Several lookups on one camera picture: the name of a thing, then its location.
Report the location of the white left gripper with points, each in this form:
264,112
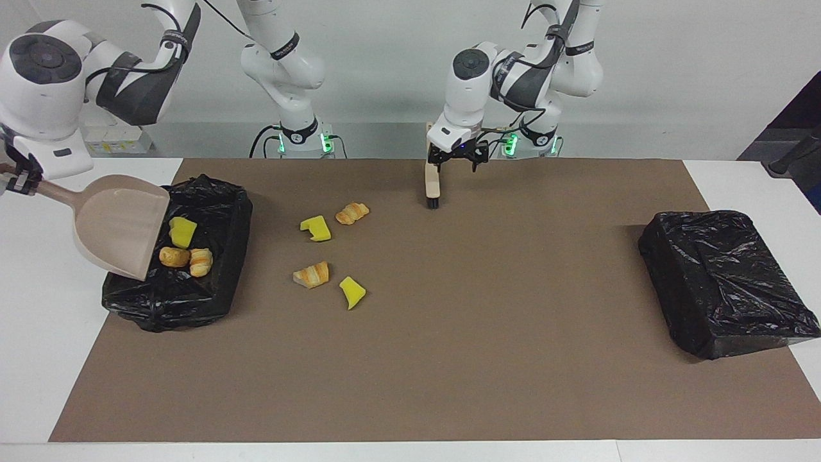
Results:
452,133

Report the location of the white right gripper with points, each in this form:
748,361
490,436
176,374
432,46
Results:
58,154

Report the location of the beige hand brush black bristles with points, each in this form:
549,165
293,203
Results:
432,183

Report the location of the beige plastic dustpan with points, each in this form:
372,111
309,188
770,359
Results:
115,224

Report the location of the orange striped toy croissant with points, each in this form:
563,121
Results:
352,213
311,274

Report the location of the yellow sponge piece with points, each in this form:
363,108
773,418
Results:
352,292
182,232
315,228

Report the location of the brown toy bun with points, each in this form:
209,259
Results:
174,257

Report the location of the pale cream toy croissant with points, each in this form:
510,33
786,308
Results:
201,262

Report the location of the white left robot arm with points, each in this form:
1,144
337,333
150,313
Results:
471,70

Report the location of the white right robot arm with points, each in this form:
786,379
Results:
45,70

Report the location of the black bag lined bin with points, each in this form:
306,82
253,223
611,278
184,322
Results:
725,289
211,301

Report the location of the brown table mat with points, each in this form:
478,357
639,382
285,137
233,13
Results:
410,385

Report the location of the black stand pole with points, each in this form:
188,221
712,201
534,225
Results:
786,163

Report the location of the white wall socket box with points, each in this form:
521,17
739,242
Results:
128,141

